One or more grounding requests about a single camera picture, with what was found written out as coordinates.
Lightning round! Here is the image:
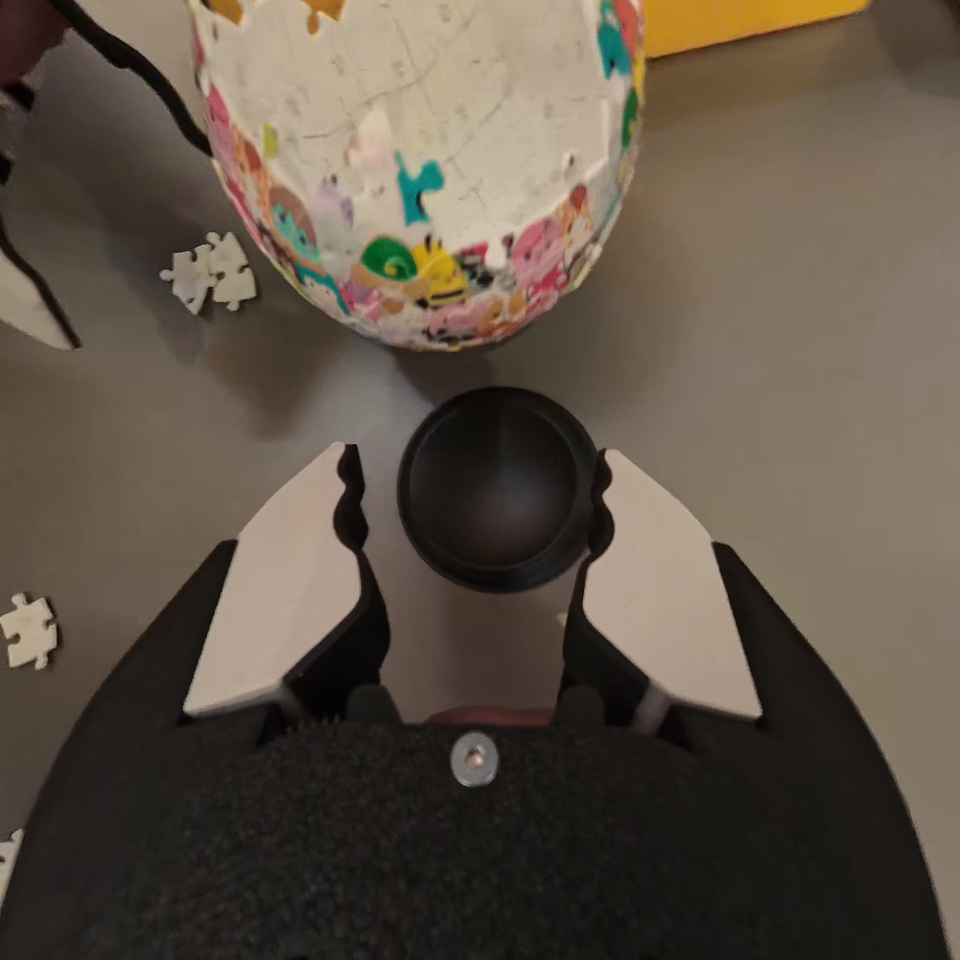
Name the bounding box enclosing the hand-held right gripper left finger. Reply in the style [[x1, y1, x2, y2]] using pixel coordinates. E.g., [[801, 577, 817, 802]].
[[183, 443, 391, 721]]

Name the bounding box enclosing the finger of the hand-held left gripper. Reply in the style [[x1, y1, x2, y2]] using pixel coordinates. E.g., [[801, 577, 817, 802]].
[[0, 150, 79, 354], [53, 0, 214, 159]]

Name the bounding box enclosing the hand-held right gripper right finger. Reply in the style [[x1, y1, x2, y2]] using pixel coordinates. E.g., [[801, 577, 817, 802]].
[[558, 447, 763, 724]]

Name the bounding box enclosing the black ball stand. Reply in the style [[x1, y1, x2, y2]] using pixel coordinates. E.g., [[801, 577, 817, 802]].
[[398, 387, 601, 591]]

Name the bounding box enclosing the colourful puzzle ball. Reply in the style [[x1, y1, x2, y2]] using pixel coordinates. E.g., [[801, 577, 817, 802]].
[[188, 0, 649, 354]]

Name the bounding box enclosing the yellow plastic bin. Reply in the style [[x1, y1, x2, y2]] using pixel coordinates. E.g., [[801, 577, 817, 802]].
[[645, 0, 871, 58]]

